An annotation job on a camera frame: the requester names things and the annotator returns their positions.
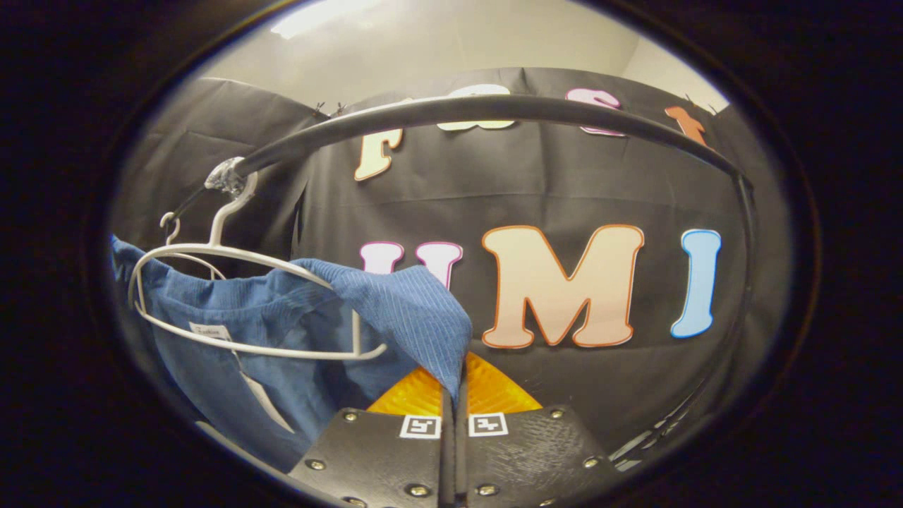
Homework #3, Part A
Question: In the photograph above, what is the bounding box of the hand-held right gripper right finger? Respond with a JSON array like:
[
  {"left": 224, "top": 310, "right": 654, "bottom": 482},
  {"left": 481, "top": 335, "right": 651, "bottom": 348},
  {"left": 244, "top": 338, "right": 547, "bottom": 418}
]
[{"left": 455, "top": 353, "right": 623, "bottom": 508}]

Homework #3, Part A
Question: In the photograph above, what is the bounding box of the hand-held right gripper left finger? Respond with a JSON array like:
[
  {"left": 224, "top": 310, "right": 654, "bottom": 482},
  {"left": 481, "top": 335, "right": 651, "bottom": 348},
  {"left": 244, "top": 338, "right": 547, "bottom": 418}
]
[{"left": 289, "top": 367, "right": 450, "bottom": 508}]

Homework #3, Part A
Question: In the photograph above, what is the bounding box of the blue corduroy jacket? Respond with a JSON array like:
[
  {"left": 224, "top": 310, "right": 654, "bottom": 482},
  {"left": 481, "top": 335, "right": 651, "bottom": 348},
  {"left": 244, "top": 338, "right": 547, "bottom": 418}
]
[{"left": 113, "top": 236, "right": 473, "bottom": 473}]

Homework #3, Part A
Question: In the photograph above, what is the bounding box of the white hanger with taped hook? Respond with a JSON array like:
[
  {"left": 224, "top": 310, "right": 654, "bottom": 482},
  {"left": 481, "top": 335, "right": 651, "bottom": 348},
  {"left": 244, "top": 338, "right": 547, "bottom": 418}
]
[{"left": 129, "top": 169, "right": 387, "bottom": 361}]

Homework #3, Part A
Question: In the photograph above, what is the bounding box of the plain white hanger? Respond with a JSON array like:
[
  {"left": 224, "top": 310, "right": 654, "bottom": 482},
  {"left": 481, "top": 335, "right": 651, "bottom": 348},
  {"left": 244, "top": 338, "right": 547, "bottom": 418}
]
[{"left": 152, "top": 212, "right": 226, "bottom": 282}]

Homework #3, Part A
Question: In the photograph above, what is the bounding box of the black clothes rack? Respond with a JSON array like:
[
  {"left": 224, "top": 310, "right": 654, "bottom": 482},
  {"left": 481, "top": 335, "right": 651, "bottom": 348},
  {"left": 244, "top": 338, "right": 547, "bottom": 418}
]
[{"left": 169, "top": 94, "right": 761, "bottom": 466}]

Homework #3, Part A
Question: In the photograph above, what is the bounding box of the black backdrop cloth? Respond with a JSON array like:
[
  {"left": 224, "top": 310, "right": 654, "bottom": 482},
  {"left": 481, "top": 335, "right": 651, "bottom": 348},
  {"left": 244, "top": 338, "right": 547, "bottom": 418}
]
[{"left": 113, "top": 67, "right": 794, "bottom": 466}]

